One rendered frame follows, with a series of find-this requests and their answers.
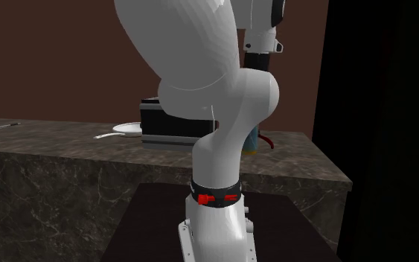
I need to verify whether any black and silver microwave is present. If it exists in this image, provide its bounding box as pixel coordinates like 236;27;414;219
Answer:
139;97;219;152

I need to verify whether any white spoon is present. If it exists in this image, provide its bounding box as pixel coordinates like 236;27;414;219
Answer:
93;132;127;140

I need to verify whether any red curved handle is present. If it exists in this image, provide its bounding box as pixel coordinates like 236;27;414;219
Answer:
258;133;275;150

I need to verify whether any dark robot stand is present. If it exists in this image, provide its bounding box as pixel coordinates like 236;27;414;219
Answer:
99;182;342;262

